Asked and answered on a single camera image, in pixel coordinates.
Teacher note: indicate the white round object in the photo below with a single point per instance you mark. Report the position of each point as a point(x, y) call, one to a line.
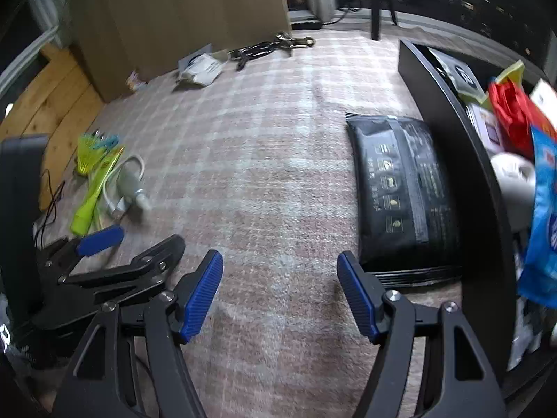
point(513, 178)

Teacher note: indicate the yellow-green shuttlecock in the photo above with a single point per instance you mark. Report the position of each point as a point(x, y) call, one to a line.
point(89, 152)

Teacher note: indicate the wooden board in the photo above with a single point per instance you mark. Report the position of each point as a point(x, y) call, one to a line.
point(43, 109)

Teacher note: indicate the small printed packet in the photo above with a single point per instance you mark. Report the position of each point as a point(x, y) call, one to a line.
point(135, 80)

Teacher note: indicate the black container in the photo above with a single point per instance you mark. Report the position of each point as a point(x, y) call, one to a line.
point(457, 139)

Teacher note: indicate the plaid rug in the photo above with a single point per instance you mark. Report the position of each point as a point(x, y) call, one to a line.
point(270, 161)

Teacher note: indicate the red bag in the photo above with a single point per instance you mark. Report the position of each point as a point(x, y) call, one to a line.
point(511, 113)

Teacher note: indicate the green silicone brush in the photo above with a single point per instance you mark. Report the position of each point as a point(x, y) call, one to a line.
point(85, 217)

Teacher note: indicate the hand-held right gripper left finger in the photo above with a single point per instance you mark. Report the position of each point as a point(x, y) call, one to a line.
point(202, 300)

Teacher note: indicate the blue plastic clip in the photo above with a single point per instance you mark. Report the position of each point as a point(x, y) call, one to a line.
point(108, 143)

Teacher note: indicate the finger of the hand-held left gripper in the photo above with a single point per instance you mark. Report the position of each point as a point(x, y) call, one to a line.
point(148, 265)
point(100, 239)

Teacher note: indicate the white plastic packet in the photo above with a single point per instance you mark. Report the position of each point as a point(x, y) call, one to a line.
point(200, 69)

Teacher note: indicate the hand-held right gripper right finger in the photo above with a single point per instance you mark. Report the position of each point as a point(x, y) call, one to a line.
point(357, 300)

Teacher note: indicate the white and black packet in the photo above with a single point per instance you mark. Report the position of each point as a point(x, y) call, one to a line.
point(461, 76)

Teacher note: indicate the white and orange packet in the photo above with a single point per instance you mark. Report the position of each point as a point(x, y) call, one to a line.
point(544, 96)

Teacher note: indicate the black power strip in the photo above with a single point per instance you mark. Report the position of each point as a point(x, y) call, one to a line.
point(304, 24)

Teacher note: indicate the black table leg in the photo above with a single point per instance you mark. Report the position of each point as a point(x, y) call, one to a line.
point(376, 4)

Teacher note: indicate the large cardboard box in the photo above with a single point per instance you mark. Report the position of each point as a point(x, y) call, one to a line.
point(174, 21)

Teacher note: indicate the blue bag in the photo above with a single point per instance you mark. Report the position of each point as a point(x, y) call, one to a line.
point(544, 209)

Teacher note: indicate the purple card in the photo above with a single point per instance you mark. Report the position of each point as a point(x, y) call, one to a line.
point(487, 124)

